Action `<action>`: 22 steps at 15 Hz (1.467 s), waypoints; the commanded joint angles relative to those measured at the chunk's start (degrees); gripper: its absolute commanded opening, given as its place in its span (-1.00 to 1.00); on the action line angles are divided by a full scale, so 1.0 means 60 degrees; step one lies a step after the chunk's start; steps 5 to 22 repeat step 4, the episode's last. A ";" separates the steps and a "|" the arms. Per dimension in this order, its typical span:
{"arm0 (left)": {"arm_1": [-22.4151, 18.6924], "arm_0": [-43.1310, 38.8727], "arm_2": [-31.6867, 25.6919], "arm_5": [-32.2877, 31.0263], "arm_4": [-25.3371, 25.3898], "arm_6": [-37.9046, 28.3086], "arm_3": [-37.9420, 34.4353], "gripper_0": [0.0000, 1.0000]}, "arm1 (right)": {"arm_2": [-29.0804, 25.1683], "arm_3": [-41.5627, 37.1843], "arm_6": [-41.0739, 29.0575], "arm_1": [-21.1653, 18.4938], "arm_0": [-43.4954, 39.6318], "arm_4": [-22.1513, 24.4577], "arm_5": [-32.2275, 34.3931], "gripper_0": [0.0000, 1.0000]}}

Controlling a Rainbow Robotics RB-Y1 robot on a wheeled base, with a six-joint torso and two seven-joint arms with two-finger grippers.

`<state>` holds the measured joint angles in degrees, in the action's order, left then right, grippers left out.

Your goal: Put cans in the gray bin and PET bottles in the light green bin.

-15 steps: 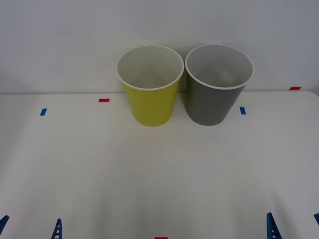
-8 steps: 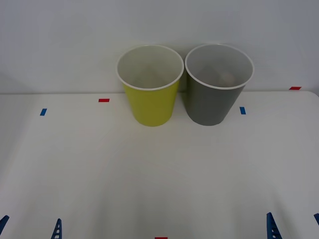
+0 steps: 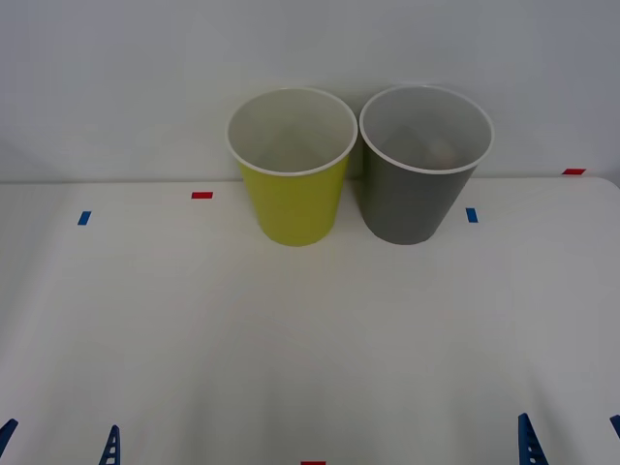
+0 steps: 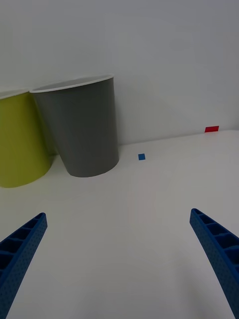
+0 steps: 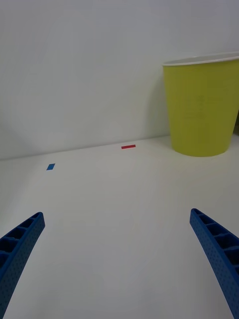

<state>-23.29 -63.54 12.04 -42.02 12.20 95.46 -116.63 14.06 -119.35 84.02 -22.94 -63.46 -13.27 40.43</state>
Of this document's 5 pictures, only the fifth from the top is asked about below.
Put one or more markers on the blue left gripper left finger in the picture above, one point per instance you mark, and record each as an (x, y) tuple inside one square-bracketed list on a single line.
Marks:
[(17, 254)]

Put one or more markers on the yellow-green plastic bin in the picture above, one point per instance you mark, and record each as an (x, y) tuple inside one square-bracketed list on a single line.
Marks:
[(199, 112)]

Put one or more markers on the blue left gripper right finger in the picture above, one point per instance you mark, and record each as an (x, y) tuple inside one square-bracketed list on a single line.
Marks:
[(221, 251)]

